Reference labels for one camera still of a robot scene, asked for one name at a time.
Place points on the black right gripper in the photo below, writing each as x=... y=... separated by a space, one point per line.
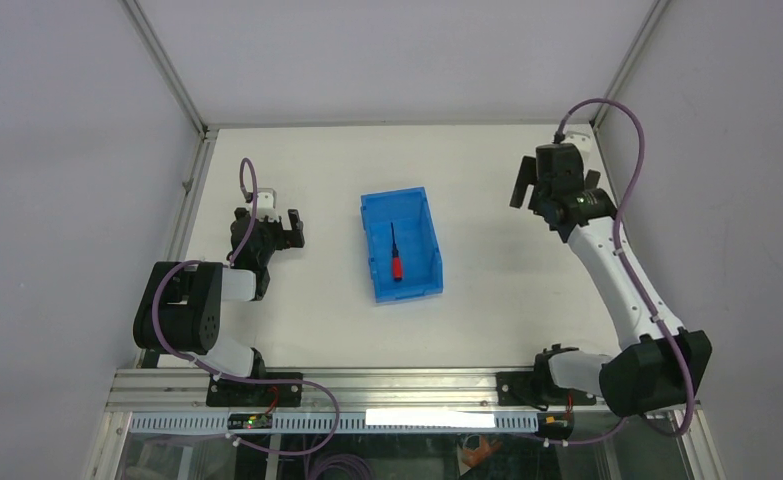
x=527 y=176

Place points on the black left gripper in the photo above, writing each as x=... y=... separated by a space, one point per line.
x=292 y=236

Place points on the red-handled screwdriver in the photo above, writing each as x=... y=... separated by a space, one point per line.
x=397 y=270

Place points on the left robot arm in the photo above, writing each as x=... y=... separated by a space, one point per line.
x=180 y=309

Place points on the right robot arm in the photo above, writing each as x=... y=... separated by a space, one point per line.
x=660 y=363

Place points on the blue plastic bin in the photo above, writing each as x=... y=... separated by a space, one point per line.
x=409 y=211

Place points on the orange object below table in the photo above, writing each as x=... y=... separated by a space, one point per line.
x=474 y=449

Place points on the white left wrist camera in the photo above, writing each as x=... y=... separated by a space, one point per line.
x=264 y=202

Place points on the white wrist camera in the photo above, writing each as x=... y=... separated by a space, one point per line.
x=583 y=142
x=264 y=202

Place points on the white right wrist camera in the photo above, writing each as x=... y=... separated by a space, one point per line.
x=583 y=142

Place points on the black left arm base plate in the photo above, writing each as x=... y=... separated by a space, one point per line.
x=284 y=392

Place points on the aluminium front rail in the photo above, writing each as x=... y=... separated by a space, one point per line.
x=353 y=389

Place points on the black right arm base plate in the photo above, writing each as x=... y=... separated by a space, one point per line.
x=520 y=389

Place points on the white slotted cable duct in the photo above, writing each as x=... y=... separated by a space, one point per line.
x=371 y=421

